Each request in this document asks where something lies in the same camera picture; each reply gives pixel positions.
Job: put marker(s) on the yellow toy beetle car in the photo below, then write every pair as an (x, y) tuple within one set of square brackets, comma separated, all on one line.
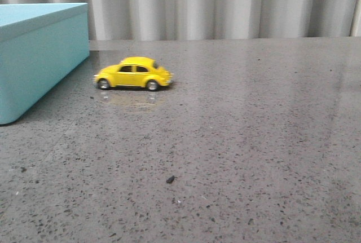
[(136, 71)]

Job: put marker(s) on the light blue plastic box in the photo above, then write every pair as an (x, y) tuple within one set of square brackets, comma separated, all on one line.
[(40, 44)]

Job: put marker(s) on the small black debris chip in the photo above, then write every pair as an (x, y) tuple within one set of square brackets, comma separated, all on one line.
[(170, 179)]

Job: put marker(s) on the grey pleated curtain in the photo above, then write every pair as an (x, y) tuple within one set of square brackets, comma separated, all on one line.
[(150, 20)]

